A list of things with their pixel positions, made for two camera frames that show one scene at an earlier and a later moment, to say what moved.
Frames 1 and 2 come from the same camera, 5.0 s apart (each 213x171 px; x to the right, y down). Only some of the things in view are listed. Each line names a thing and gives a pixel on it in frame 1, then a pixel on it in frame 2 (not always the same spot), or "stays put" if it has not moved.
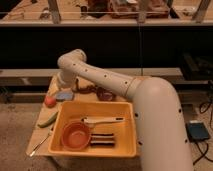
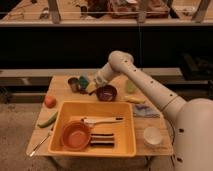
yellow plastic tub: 67,112 stays put
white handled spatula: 91,121 stays put
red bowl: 76,136 stays put
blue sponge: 62,96 → 83,82
